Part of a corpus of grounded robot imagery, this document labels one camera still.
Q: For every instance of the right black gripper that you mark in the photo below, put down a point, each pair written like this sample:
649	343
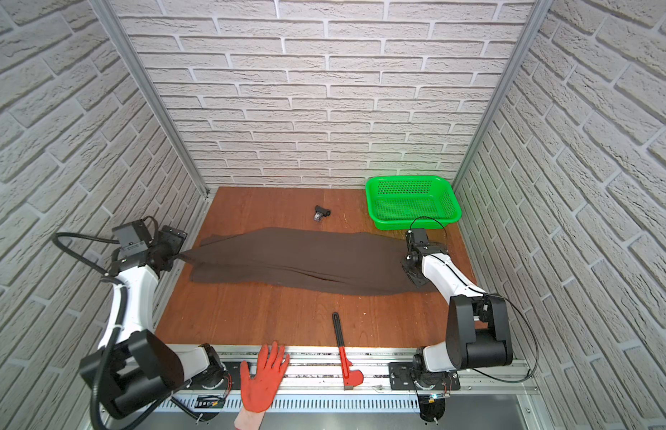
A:
418	280

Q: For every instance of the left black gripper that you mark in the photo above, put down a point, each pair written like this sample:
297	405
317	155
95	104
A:
170	245

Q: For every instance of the brown trousers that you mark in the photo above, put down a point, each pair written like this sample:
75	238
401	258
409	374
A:
352	264

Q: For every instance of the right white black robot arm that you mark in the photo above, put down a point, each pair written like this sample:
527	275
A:
478	332

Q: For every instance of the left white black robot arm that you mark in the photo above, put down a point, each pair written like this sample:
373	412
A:
132	369

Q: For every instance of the green plastic basket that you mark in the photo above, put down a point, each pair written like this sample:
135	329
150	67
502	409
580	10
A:
407	202

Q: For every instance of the small black clamp part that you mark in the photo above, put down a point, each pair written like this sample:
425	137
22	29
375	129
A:
321	213

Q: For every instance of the red black pipe wrench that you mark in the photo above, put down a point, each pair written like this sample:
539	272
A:
351	378

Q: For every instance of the red work glove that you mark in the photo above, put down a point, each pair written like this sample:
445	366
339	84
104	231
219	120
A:
258	390

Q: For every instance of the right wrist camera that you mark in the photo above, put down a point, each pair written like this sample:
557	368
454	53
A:
417	241

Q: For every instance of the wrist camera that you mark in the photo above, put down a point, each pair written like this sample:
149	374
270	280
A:
133	237
417	241

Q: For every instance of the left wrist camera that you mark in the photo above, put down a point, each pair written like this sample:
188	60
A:
133	237

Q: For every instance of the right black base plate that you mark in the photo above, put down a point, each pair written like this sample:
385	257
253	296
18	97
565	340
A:
406	376

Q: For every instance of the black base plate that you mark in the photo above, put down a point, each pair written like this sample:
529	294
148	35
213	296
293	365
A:
220	378
406	376

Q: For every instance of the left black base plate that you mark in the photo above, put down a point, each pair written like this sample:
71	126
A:
220	378

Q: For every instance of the aluminium mounting rail frame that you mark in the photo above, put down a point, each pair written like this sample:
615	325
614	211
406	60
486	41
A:
496	397

